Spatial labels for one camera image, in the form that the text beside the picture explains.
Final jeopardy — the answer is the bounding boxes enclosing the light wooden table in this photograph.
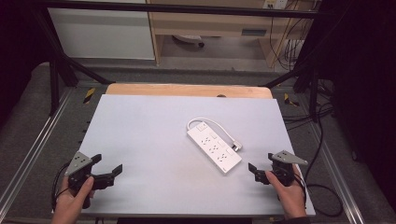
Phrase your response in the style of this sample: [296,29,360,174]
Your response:
[105,82,274,100]

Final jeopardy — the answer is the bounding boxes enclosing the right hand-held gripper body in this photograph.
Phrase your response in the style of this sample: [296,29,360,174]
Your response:
[264,149,309,188]

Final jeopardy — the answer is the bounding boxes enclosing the hanging black cables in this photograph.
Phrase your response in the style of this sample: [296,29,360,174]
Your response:
[268,0,316,72]

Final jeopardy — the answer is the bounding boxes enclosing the person's right hand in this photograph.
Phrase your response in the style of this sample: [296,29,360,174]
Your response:
[264,170,308,220]

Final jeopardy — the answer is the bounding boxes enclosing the white cabinet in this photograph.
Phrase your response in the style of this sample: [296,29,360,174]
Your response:
[47,0,156,61]

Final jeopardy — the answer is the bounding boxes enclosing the black metal stand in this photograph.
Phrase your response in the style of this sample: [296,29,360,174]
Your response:
[263,18,321,123]
[32,7,117,117]

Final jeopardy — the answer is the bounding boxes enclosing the light wooden desk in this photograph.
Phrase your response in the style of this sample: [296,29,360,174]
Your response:
[145,0,322,68]

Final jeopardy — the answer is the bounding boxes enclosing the black horizontal frame bar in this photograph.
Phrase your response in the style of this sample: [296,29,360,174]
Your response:
[36,0,319,20]

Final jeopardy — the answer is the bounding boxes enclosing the black floor cables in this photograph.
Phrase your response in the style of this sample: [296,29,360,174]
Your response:
[281,78,335,188]

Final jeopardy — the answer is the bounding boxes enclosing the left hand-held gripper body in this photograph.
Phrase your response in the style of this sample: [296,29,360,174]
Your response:
[64,151,95,210]

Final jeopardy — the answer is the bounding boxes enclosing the office chair base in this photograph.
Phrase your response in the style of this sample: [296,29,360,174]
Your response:
[172,34,206,49]

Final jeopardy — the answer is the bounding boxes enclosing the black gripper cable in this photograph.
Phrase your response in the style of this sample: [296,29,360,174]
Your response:
[292,173,344,218]
[50,161,72,211]

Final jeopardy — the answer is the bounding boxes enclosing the person's left hand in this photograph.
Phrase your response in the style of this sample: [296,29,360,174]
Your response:
[50,175,95,224]

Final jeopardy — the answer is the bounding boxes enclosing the aluminium floor rail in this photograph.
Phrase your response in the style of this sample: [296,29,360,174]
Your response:
[306,122,366,224]
[0,88,76,216]

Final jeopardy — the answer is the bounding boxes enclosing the yellow black floor tape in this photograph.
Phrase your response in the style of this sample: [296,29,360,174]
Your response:
[283,92,301,107]
[82,87,96,105]

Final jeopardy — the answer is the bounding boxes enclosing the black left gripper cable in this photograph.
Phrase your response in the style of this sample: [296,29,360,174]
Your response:
[50,161,72,211]

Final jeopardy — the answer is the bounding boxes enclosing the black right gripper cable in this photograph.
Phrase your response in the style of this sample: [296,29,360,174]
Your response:
[292,173,344,218]

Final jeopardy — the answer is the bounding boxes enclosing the dark curtain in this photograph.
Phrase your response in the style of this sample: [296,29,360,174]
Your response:
[317,0,396,214]
[0,0,52,127]

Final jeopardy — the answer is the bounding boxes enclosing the white wall socket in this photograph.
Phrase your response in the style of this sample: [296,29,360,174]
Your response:
[262,0,290,10]

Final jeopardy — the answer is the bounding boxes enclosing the white power strip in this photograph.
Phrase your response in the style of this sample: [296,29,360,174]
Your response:
[186,121,243,175]

